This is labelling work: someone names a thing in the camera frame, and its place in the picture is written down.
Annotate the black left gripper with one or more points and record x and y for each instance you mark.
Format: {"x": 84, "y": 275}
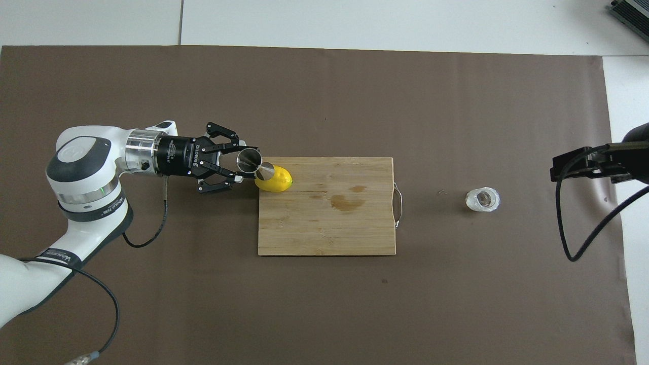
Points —
{"x": 187, "y": 157}

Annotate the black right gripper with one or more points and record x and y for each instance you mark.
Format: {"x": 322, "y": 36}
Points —
{"x": 640, "y": 162}

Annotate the steel double jigger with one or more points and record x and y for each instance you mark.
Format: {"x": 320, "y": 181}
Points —
{"x": 248, "y": 159}

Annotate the small clear glass cup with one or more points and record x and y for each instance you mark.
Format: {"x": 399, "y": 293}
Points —
{"x": 482, "y": 199}

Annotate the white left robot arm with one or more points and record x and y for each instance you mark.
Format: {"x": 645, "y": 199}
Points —
{"x": 86, "y": 167}

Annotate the yellow lemon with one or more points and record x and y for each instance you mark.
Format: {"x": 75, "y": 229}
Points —
{"x": 281, "y": 182}

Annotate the wooden cutting board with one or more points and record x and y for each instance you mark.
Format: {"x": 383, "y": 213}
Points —
{"x": 324, "y": 233}

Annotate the brown paper table mat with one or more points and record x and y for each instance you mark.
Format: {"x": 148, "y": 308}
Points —
{"x": 203, "y": 304}

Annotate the grey metal device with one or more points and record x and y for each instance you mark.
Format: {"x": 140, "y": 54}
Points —
{"x": 634, "y": 12}

